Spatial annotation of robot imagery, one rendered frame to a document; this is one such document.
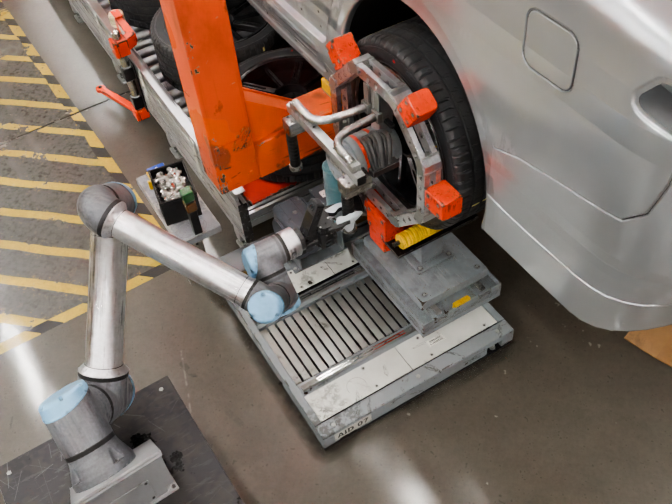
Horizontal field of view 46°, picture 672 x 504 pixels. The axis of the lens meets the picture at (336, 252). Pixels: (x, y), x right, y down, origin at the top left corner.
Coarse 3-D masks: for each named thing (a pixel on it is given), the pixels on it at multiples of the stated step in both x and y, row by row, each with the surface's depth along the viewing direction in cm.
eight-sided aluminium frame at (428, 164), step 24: (336, 72) 251; (360, 72) 237; (384, 72) 231; (336, 96) 260; (384, 96) 228; (408, 144) 228; (432, 144) 227; (432, 168) 228; (384, 192) 270; (408, 216) 250; (432, 216) 243
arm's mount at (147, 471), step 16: (144, 448) 234; (128, 464) 224; (144, 464) 219; (160, 464) 224; (112, 480) 215; (128, 480) 220; (144, 480) 224; (160, 480) 229; (80, 496) 215; (96, 496) 214; (112, 496) 220; (128, 496) 224; (144, 496) 229; (160, 496) 234
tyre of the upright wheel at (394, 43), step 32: (384, 32) 242; (416, 32) 234; (416, 64) 225; (448, 64) 226; (352, 96) 269; (448, 96) 224; (448, 128) 223; (448, 160) 229; (480, 160) 229; (480, 192) 238; (448, 224) 248
